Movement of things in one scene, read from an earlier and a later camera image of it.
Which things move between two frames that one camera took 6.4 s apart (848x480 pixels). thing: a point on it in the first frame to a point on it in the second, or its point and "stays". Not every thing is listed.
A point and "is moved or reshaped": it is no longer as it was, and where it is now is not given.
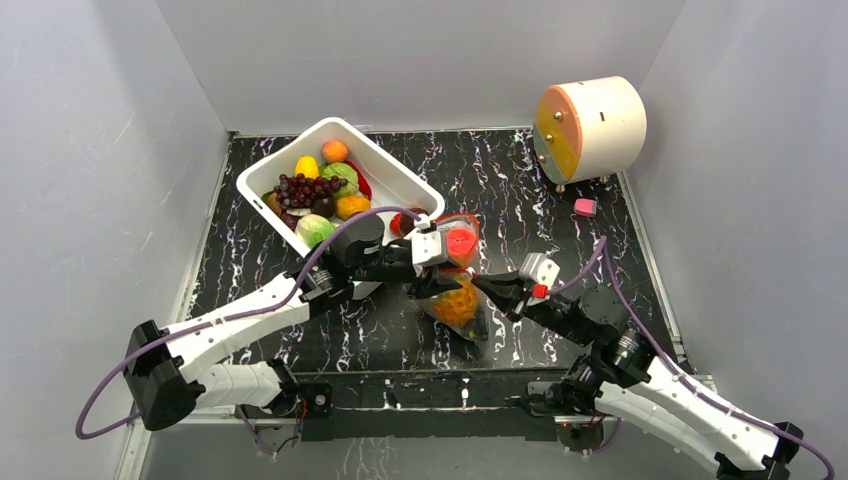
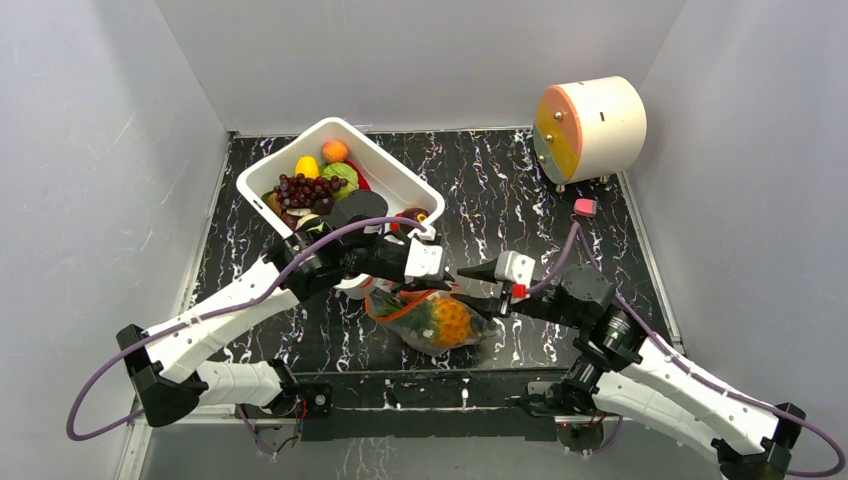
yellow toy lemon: [308, 166] stays
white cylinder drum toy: [588, 129] stays
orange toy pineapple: [456, 306] is moved or reshaped
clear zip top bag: [463, 308] to [424, 321]
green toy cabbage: [342, 171] stays
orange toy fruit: [335, 151] stays
